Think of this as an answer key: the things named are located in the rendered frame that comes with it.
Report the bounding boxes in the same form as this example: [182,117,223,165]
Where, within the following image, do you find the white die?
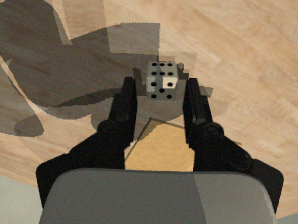
[146,62,178,101]

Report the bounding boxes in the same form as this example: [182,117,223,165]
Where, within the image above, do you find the tan flat mat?
[125,117,195,171]

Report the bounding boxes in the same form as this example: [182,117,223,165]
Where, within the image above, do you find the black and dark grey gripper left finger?
[36,77,138,209]

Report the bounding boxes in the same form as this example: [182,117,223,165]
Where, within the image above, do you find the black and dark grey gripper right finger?
[183,78,284,215]

